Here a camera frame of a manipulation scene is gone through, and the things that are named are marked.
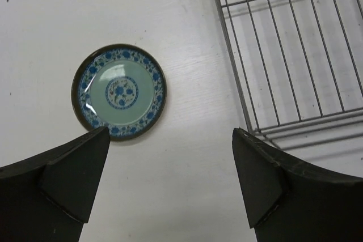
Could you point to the wire dish rack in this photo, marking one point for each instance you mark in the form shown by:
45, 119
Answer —
297, 65

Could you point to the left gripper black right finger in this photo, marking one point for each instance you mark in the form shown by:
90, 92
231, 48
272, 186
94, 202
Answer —
289, 199

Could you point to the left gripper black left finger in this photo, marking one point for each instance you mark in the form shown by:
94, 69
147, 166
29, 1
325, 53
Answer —
49, 196

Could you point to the teal patterned plate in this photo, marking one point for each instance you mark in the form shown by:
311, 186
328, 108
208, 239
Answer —
121, 87

